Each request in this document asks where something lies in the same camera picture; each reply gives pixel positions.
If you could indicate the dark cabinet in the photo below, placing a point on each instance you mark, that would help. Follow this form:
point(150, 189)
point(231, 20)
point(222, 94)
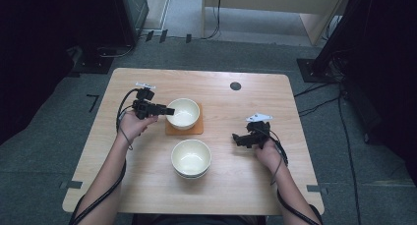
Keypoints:
point(131, 12)

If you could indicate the round black table grommet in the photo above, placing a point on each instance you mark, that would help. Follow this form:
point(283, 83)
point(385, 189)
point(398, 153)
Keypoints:
point(235, 86)

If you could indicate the cream ceramic bowl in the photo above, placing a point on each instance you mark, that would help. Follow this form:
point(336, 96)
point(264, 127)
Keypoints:
point(183, 115)
point(191, 177)
point(191, 157)

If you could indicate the grey floor tape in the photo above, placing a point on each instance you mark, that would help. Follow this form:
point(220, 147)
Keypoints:
point(316, 188)
point(73, 184)

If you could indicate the dark curtain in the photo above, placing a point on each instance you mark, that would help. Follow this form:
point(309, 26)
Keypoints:
point(29, 61)

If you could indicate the person's right hand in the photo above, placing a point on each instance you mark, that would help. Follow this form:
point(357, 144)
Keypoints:
point(270, 156)

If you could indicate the person's dark clothing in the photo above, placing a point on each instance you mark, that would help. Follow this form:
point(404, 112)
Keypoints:
point(196, 220)

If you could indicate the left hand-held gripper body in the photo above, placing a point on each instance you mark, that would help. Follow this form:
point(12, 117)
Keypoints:
point(146, 108)

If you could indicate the slotted bamboo trivet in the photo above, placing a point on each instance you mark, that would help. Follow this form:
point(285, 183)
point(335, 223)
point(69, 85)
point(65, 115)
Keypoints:
point(196, 130)

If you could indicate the black stand base plate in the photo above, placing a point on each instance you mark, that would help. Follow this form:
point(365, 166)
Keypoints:
point(93, 63)

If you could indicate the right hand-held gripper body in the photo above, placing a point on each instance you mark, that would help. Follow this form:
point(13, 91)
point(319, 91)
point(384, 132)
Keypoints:
point(257, 135)

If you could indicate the black metal stand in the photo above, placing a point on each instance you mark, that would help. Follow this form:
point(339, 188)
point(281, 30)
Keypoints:
point(341, 28)

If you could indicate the beige wooden desk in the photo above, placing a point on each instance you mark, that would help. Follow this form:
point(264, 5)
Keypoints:
point(272, 0)

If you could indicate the person's left hand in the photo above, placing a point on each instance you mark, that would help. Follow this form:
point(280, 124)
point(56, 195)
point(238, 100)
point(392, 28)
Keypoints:
point(132, 126)

